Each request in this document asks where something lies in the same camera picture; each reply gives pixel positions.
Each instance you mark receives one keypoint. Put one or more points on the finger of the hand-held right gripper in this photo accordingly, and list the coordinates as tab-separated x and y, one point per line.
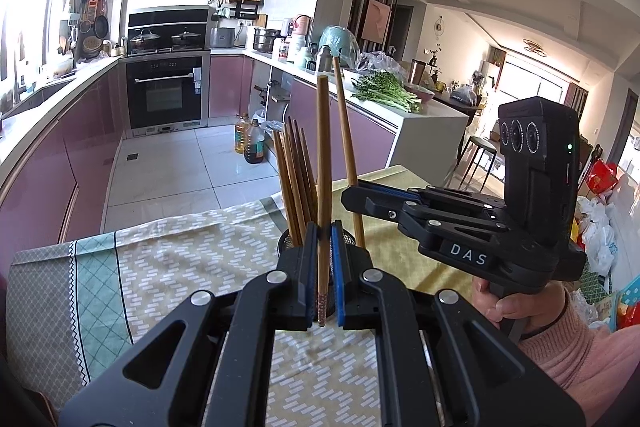
372	203
395	191

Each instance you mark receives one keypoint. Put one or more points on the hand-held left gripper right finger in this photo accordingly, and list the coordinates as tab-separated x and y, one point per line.
340	277

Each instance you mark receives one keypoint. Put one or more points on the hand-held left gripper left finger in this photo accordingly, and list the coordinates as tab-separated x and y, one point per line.
313	272

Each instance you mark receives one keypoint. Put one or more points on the black mesh utensil holder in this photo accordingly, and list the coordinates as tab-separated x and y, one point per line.
286	246

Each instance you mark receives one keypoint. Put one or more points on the red-ended wooden chopstick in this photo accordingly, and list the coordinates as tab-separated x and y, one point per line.
322	147
345	132

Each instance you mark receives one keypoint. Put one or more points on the bundle of wooden chopsticks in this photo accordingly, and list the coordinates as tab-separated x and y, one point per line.
292	177

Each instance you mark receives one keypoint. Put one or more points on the person's right forearm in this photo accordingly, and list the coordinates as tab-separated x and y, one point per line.
580	357

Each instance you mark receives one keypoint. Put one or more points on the hanging kitchen utensils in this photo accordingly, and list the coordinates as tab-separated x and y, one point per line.
90	27

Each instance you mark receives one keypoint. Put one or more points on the person's right hand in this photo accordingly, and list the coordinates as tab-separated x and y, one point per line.
530	309

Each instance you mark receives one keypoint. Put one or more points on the round stool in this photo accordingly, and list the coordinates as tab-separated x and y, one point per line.
480	144

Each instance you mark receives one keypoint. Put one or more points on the white plastic bags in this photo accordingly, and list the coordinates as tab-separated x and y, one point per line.
597	232

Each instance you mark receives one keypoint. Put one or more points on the pink bowl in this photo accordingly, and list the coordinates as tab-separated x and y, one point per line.
422	96

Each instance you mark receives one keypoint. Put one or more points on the bunch of green vegetables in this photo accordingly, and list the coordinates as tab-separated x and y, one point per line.
385	92

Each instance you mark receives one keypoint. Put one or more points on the dark bag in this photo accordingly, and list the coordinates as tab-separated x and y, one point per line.
465	94

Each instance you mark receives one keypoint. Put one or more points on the patterned tablecloth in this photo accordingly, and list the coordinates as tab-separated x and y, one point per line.
200	247

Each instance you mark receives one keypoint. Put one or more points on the clear plastic bag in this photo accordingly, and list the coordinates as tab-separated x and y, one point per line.
380	62

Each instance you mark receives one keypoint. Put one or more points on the living room ceiling lamp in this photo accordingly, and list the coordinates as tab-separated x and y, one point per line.
535	47

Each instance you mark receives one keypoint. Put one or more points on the yellow cooking oil bottle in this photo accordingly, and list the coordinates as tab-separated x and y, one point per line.
242	136

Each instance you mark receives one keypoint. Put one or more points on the dark thermos flask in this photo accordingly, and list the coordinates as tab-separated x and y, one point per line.
325	58

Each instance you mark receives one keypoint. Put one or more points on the teal kitchen appliance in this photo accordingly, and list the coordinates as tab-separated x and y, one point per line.
342	39

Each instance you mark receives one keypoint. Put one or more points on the pink kitchen counter unit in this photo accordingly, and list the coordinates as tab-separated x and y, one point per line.
85	142
225	82

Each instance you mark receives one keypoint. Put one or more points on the steel stockpot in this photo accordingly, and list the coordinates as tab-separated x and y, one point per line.
265	39

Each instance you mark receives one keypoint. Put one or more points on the black built-in oven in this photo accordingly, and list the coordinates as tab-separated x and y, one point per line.
165	92

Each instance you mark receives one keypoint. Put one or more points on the black lidded cooking pot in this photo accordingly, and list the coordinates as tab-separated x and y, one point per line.
186	39
145	39

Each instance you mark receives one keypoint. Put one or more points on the black integrated stove hood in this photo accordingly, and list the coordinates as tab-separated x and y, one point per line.
167	19

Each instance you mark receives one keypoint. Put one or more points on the wall clock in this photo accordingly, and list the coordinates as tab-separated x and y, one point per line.
439	27

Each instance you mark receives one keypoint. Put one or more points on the framed wall picture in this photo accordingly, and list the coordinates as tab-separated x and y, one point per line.
377	22

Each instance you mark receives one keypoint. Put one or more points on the black wall rack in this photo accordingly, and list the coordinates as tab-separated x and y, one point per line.
240	9

